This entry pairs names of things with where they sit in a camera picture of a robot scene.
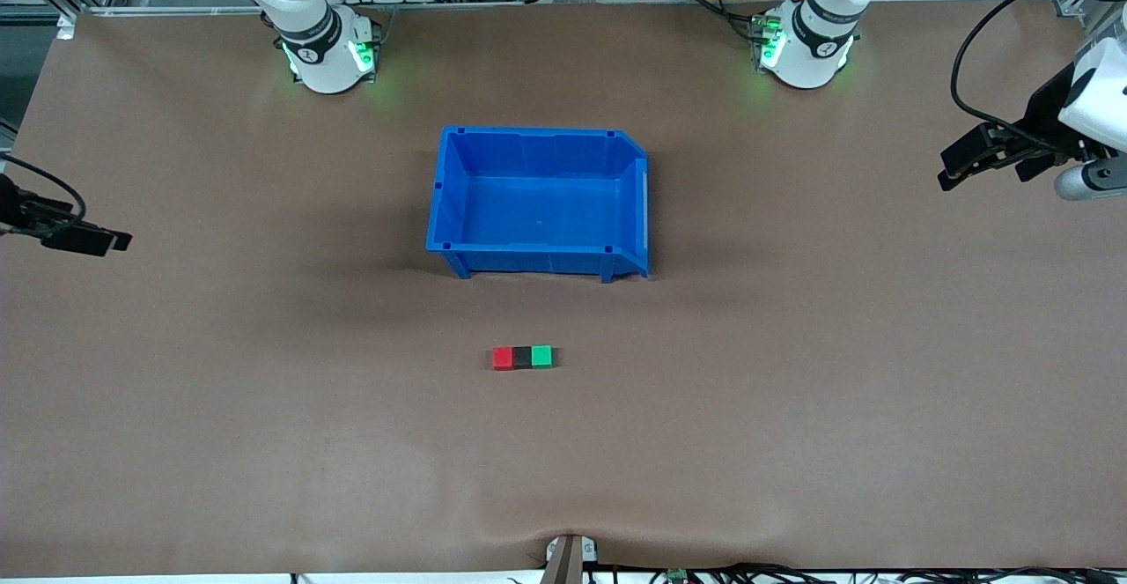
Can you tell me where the table cover sheet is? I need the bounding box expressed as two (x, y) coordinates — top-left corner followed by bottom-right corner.
(0, 0), (1127, 578)

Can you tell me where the blue plastic storage bin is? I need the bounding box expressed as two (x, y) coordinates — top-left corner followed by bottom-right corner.
(425, 125), (651, 284)

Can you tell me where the metal table edge clamp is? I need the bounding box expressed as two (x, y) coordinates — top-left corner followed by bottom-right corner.
(544, 534), (600, 584)

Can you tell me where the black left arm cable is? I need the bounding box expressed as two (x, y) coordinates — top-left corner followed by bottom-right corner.
(949, 0), (1127, 144)

